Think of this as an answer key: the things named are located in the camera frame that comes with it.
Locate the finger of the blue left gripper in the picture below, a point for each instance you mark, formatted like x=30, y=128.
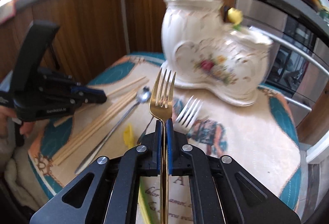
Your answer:
x=89, y=95

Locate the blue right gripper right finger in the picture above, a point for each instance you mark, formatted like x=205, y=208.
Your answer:
x=170, y=141

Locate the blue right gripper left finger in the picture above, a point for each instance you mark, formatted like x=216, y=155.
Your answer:
x=157, y=145

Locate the gold fork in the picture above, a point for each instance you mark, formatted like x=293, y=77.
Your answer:
x=160, y=107

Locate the yellow green plastic utensil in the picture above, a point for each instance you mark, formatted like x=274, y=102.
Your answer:
x=128, y=136

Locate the silver fork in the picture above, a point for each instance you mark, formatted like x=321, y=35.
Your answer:
x=188, y=114

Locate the silver flower-head spoon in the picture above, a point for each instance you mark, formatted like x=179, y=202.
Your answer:
x=142, y=97

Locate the white floral ceramic utensil holder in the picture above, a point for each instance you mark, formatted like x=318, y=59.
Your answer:
x=227, y=59

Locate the quilted horse print mat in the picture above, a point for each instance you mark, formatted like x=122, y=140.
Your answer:
x=261, y=137

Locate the yellow tulip plastic utensil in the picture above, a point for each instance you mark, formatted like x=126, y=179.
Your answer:
x=235, y=17

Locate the stainless steel oven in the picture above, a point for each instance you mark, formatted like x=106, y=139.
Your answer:
x=301, y=82

